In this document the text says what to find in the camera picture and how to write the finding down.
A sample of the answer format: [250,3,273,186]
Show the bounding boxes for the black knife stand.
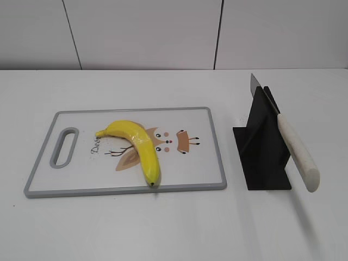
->
[233,86,291,190]

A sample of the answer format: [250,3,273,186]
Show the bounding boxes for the white-handled cleaver knife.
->
[250,73,320,192]

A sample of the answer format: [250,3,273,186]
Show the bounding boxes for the yellow plastic banana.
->
[95,120,160,187]

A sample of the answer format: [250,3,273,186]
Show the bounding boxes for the white grey-rimmed cutting board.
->
[24,107,227,198]

